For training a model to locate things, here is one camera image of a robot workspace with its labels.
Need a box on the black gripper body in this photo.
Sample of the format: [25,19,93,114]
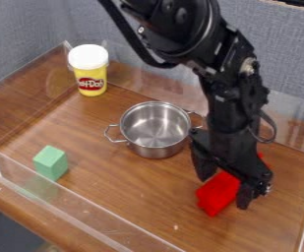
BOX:
[189,127,274,199]

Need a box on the green foam block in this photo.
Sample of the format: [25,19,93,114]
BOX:
[34,146,68,181]

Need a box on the clear acrylic barrier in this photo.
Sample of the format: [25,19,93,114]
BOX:
[0,44,304,252]

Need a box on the stainless steel pot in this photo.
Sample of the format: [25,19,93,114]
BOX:
[105,101,203,158]

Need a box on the yellow Play-Doh can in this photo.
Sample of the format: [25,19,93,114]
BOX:
[68,44,110,96]

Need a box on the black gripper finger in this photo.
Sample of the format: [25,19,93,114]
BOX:
[236,183,255,210]
[191,147,217,182]

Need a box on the red plastic bar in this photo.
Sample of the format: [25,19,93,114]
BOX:
[195,155,270,217]

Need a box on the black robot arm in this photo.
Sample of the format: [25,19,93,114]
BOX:
[98,0,272,210]

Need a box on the black cable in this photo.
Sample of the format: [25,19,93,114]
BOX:
[248,109,278,145]

